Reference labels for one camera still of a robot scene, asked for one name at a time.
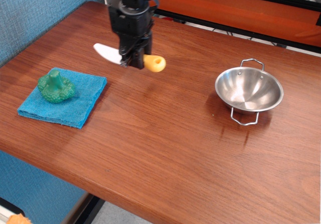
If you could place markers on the orange object at bottom corner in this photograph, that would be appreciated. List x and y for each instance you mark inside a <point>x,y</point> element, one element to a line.
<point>18,219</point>

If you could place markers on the orange panel with black frame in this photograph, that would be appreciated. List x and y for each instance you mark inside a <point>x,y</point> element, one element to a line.
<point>294,23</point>

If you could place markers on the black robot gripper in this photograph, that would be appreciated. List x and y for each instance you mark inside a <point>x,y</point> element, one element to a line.
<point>129,24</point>

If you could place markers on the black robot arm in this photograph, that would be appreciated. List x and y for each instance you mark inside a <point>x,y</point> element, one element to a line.
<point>136,3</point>

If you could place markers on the green toy broccoli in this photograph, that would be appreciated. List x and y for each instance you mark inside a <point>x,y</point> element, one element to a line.
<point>55,88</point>

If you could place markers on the stainless steel bowl with handles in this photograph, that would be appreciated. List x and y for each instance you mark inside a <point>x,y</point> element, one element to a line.
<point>249,90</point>

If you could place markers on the yellow handled toy knife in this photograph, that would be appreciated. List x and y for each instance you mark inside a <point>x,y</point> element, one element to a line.
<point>153,63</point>

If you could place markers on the blue folded cloth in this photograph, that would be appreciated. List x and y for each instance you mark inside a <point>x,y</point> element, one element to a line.
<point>72,112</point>

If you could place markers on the black table leg frame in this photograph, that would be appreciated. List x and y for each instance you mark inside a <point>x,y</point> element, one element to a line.
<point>85,210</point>

